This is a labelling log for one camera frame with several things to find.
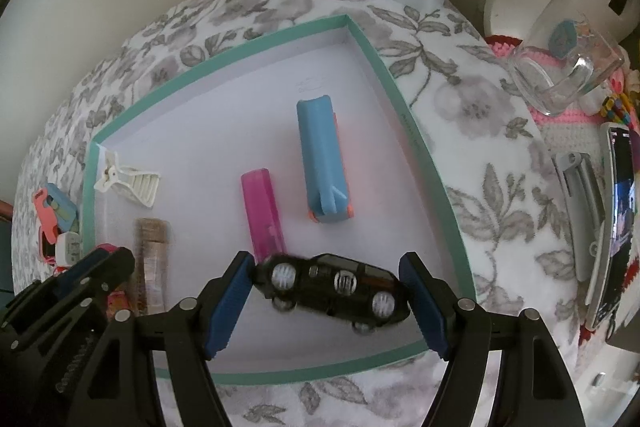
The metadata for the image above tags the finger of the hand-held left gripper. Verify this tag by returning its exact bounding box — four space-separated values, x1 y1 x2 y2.
65 246 136 308
50 249 108 293

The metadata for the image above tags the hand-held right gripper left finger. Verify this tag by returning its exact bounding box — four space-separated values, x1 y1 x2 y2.
67 249 256 427

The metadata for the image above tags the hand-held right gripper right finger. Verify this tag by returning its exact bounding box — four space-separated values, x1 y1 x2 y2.
397 251 587 427

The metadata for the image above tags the white charger plug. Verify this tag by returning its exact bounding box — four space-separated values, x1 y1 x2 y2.
54 232 83 265

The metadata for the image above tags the small pink orange figure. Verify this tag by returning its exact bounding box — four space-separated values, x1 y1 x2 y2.
106 291 132 314

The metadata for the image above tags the brown bar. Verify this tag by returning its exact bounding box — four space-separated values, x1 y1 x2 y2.
131 218 172 315

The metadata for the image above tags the pink smartwatch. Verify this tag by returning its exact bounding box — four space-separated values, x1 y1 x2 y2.
37 227 61 265

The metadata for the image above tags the pink toy with blue back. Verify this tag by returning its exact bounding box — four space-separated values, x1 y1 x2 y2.
31 183 80 233

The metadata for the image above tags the white hair clip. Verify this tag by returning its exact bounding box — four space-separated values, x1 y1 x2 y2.
94 151 162 208

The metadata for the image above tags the black toy car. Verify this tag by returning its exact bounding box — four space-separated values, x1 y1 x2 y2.
250 252 413 337

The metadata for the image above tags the magenta plastic tube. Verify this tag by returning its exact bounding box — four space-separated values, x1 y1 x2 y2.
241 167 288 265

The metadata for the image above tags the teal cardboard tray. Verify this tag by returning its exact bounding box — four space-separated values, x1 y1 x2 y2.
80 14 476 388

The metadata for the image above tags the blue toy with pink front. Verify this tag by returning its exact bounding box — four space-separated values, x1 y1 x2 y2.
296 93 356 225

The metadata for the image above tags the grey phone stand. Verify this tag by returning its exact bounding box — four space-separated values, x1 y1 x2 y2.
552 152 606 283

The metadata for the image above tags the smartphone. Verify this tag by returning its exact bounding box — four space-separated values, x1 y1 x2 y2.
585 122 640 330

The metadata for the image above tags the pink crochet mat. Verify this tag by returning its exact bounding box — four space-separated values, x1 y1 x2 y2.
482 34 640 348

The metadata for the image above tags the clear glass cup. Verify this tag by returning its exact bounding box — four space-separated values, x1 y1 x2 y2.
507 0 626 118

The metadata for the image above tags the colourful bead toy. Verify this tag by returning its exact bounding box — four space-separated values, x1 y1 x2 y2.
600 94 633 125

